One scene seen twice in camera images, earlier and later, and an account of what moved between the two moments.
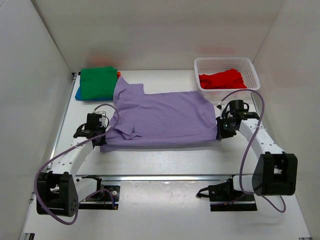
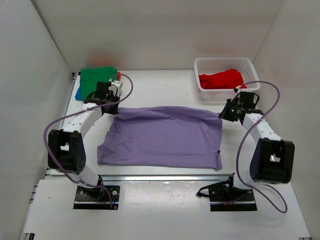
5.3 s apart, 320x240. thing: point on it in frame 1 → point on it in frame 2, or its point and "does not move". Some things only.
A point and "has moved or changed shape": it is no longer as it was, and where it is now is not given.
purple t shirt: (143, 119) has moved or changed shape
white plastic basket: (245, 65) does not move
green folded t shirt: (98, 83) does not move
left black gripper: (100, 139) → (111, 107)
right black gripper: (222, 133) → (227, 114)
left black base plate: (106, 198) does not move
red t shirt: (230, 79) does not move
